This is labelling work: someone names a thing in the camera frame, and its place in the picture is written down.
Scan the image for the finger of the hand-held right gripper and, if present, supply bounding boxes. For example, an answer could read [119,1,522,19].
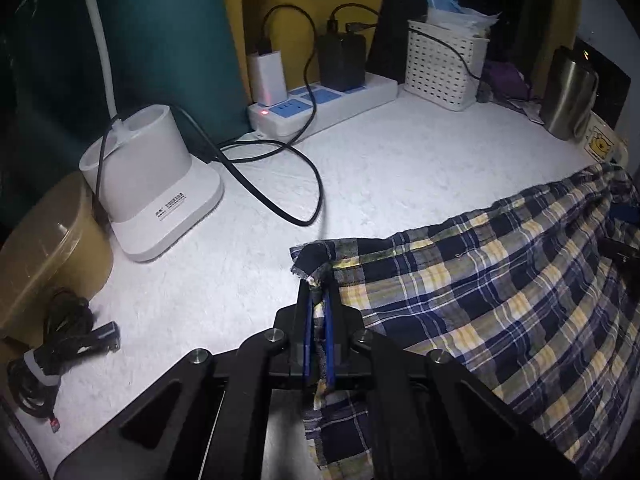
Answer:
[600,235,640,301]
[607,200,640,223]

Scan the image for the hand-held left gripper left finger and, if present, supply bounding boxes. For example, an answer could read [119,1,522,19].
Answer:
[52,282,315,480]

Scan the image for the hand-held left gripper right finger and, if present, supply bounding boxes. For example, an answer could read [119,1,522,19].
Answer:
[320,285,581,480]

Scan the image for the plaid pants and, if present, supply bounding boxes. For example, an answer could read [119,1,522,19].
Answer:
[289,162,640,480]

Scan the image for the cream mug with bear print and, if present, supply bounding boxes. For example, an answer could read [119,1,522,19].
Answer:
[582,112,628,163]

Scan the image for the black monitor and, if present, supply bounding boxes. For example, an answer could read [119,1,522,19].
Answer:
[575,37,632,131]

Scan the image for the stainless steel tumbler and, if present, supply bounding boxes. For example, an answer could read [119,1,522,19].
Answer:
[541,46,599,141]

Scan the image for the purple cloth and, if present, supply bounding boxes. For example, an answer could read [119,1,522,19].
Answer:
[482,60,533,103]

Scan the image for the white power strip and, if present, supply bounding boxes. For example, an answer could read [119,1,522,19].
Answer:
[248,71,399,138]

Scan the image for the white desk lamp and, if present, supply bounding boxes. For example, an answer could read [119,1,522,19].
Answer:
[77,0,224,262]

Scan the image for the white perforated basket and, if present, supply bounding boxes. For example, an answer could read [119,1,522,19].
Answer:
[404,19,490,112]

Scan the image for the white charger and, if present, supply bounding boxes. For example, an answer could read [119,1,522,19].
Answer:
[248,50,288,106]

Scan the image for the blue face mask packs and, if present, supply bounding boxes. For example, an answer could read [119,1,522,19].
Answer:
[424,0,501,38]

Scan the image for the black charger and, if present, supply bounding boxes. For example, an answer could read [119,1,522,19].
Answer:
[317,32,367,92]

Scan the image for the tan lidded container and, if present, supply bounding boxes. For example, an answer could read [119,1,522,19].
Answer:
[0,172,115,341]

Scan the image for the black upright board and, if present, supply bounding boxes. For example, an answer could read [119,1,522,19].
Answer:
[367,0,441,83]

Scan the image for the green curtain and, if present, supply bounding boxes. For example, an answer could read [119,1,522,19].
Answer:
[0,0,251,231]

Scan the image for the black charging cable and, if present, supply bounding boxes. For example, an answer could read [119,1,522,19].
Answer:
[172,4,326,241]

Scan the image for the black charger cable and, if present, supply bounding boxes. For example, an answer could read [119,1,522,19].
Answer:
[330,2,485,86]

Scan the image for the bundled black cable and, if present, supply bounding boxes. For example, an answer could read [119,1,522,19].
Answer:
[7,287,121,433]

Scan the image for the black lamp cable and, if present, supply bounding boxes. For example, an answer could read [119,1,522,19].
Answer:
[92,120,121,221]

